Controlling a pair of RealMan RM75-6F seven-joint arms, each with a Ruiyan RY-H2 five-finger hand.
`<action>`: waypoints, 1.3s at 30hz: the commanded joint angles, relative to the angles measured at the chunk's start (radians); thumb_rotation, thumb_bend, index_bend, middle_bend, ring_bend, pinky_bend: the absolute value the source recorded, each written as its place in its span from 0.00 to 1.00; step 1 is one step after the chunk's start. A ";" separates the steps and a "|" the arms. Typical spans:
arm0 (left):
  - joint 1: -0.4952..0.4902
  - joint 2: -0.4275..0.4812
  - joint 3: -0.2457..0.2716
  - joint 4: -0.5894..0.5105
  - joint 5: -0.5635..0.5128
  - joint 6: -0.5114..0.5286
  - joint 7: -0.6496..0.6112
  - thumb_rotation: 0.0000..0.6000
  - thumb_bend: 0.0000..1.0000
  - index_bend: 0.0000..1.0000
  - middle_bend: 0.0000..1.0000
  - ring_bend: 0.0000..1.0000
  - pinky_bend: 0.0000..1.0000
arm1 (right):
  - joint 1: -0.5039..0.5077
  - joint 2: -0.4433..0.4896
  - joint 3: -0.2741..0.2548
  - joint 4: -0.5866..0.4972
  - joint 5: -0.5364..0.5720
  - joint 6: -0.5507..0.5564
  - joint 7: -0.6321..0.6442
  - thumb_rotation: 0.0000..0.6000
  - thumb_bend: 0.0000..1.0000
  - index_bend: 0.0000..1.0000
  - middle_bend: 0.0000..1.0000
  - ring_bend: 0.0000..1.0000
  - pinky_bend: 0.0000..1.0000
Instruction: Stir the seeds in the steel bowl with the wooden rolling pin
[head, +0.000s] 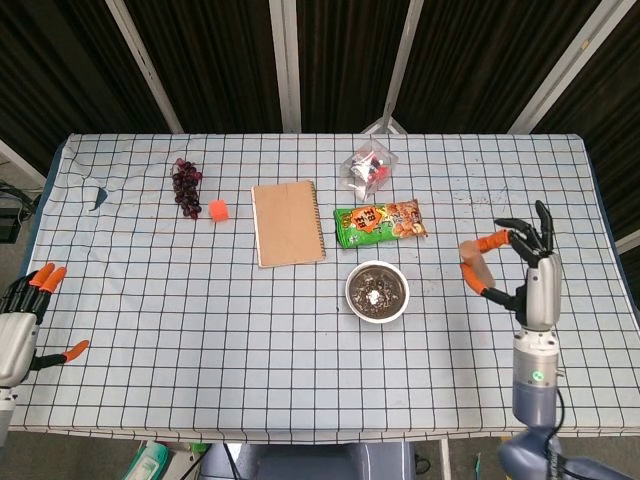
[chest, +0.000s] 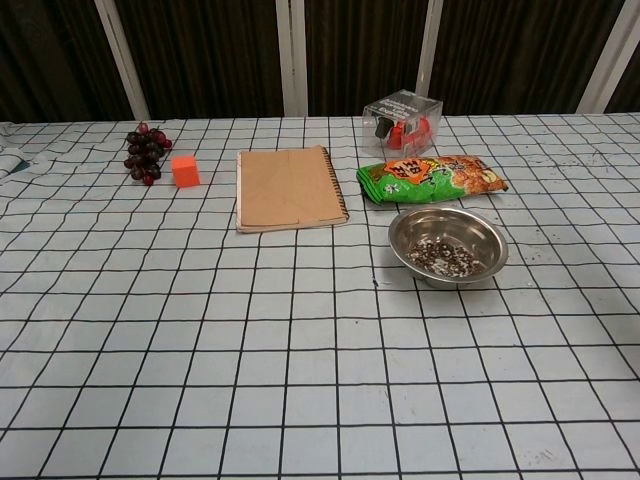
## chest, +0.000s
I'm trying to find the stainless steel bowl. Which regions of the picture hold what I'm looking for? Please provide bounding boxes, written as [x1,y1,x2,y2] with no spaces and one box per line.
[388,207,510,289]

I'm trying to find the brown spiral notebook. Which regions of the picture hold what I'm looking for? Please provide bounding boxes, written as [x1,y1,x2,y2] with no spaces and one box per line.
[235,145,350,235]

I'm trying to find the green snack bag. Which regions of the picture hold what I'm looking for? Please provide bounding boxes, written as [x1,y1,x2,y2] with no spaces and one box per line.
[356,155,510,205]

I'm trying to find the crushed dark seeds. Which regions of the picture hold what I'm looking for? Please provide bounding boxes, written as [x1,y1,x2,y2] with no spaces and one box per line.
[405,240,485,279]

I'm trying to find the white checkered tablecloth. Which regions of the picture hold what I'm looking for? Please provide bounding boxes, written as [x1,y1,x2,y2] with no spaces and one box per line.
[0,113,640,480]

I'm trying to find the red toy in box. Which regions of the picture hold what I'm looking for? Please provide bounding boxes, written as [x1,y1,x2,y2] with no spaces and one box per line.
[384,117,432,151]

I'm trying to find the orange cube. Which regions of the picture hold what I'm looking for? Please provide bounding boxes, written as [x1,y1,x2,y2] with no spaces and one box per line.
[171,155,202,189]

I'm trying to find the clear plastic box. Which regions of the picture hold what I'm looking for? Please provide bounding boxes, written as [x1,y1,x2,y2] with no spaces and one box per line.
[361,88,445,160]

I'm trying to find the dark red grape bunch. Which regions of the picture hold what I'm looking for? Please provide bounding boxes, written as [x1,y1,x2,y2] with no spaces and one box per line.
[123,122,173,187]

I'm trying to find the white frame post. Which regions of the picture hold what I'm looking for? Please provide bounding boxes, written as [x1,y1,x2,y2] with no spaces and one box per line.
[93,0,150,120]
[577,0,639,115]
[274,0,310,119]
[414,0,459,99]

